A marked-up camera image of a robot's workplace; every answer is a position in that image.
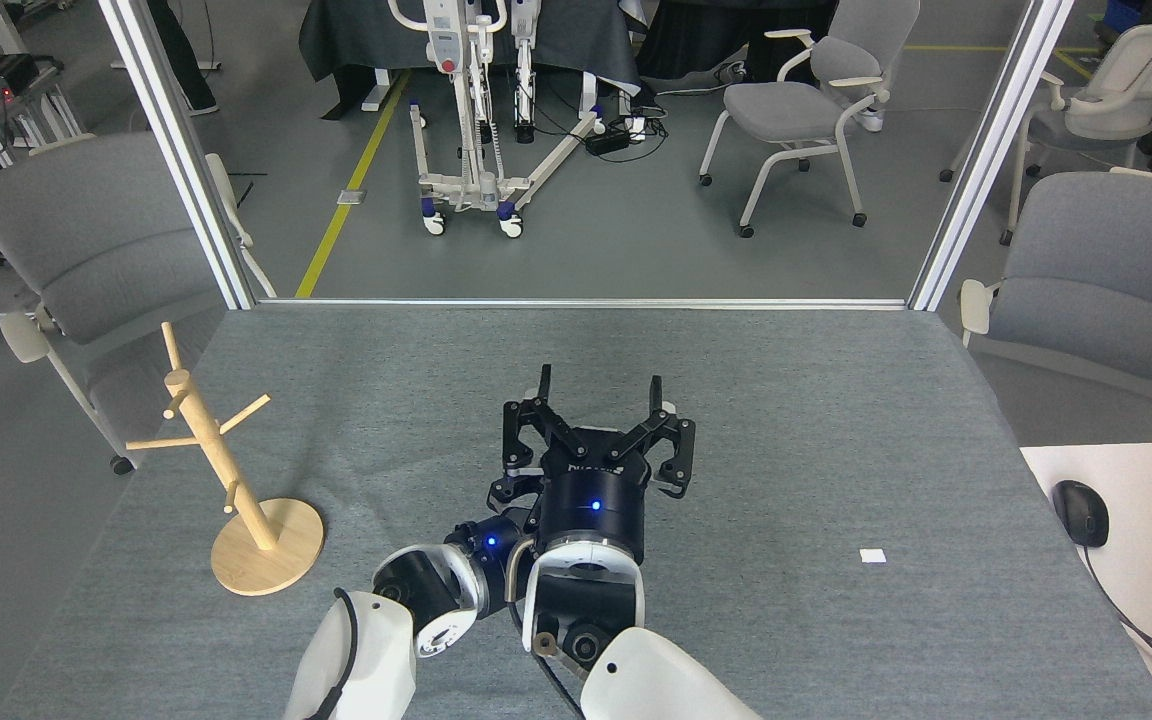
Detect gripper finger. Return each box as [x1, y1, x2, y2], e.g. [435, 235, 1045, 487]
[501, 364, 579, 477]
[620, 375, 697, 499]
[486, 466, 547, 513]

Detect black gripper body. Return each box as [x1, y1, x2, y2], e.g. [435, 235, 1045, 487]
[444, 508, 539, 579]
[539, 428, 649, 563]

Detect wooden cup rack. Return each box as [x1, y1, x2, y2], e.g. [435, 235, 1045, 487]
[125, 321, 325, 598]

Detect yellow floor tape line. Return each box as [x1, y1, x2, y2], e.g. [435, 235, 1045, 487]
[294, 68, 413, 299]

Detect grey office chair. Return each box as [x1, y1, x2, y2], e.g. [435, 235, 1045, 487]
[0, 132, 277, 476]
[698, 0, 922, 239]
[958, 168, 1152, 441]
[939, 22, 1152, 247]

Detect white stand on wheels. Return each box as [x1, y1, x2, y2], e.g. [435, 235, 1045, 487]
[386, 0, 609, 239]

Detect black computer mouse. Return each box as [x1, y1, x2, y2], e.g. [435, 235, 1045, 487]
[1052, 480, 1110, 549]

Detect black cloth covered table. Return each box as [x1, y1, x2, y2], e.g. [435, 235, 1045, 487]
[298, 0, 642, 93]
[636, 0, 832, 83]

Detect person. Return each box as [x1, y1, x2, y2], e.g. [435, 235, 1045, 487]
[148, 0, 221, 114]

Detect metal equipment cart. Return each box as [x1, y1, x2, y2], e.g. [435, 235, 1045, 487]
[0, 52, 87, 173]

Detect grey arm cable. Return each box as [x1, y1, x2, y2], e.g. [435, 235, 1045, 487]
[505, 538, 587, 720]

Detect silver frame rail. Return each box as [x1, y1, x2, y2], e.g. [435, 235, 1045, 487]
[254, 296, 909, 312]

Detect black mouse cable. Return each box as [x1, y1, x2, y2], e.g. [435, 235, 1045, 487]
[1080, 545, 1152, 701]

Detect silver frame post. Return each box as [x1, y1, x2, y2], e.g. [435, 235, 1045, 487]
[908, 0, 1075, 312]
[96, 0, 259, 311]

